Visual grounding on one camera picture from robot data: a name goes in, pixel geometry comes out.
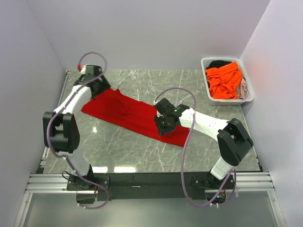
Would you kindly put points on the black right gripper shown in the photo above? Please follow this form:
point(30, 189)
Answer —
point(161, 130)

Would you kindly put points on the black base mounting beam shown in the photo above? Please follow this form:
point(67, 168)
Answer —
point(122, 186)

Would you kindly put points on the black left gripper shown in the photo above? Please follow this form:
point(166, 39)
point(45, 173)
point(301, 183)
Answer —
point(104, 84)

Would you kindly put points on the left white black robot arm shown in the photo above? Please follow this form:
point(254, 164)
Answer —
point(61, 133)

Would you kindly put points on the pink garment in basket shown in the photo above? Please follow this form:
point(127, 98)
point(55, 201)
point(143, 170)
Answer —
point(241, 89)

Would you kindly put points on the aluminium front frame rail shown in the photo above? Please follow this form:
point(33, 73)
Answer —
point(55, 183)

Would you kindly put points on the black garment in basket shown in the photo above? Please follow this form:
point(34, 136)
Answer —
point(217, 64)

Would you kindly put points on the orange t shirt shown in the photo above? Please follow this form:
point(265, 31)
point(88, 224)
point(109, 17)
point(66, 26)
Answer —
point(223, 82)

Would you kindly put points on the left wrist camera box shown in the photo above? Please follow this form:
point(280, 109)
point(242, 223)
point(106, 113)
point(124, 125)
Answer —
point(82, 69)

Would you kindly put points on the white plastic laundry basket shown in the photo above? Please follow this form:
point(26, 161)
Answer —
point(249, 93)

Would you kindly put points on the red t shirt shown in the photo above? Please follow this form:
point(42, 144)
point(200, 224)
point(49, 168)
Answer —
point(114, 107)

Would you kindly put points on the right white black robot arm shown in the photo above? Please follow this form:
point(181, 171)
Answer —
point(233, 139)

